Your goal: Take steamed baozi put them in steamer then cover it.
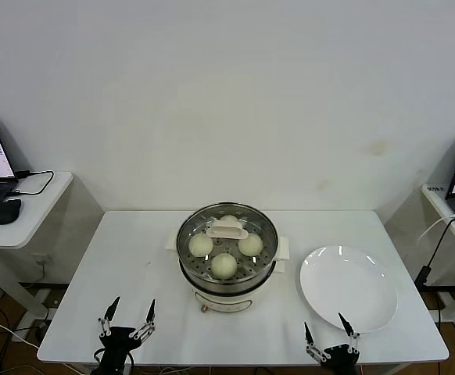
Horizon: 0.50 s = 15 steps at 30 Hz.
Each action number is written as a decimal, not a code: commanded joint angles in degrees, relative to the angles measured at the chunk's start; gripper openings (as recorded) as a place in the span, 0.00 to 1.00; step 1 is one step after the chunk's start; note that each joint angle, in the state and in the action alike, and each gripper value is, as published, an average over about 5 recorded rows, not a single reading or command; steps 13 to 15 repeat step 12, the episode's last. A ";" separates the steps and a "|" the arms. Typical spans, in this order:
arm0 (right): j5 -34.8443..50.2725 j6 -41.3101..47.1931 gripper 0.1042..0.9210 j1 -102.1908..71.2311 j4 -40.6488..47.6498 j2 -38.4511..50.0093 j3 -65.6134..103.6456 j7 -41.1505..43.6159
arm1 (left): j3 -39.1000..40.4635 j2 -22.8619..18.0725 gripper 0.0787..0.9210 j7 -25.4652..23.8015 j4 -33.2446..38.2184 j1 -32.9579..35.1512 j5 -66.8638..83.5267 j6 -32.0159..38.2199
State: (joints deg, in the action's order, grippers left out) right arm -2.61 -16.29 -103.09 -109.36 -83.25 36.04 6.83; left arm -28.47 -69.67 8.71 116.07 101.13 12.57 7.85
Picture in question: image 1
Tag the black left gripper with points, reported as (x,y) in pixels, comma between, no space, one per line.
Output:
(116,349)

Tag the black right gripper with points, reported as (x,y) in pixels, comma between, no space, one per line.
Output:
(339,359)

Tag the white steamed baozi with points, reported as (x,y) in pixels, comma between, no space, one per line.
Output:
(201,245)
(250,245)
(227,219)
(223,265)

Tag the round glass pot lid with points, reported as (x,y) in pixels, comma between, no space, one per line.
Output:
(227,232)

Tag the stainless steel steamer basket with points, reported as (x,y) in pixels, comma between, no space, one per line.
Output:
(227,286)

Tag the round white plate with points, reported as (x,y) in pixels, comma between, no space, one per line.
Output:
(341,281)

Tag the white side table with mouse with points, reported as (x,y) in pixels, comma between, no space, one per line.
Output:
(36,211)

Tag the black computer mouse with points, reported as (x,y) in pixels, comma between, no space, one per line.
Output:
(8,211)

